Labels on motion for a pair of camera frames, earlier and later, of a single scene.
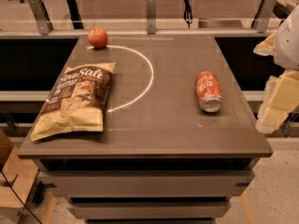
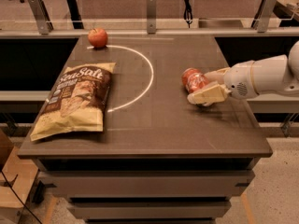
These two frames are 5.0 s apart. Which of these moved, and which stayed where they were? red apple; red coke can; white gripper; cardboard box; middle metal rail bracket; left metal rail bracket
Moved: red coke can; white gripper
Stayed: red apple; cardboard box; left metal rail bracket; middle metal rail bracket
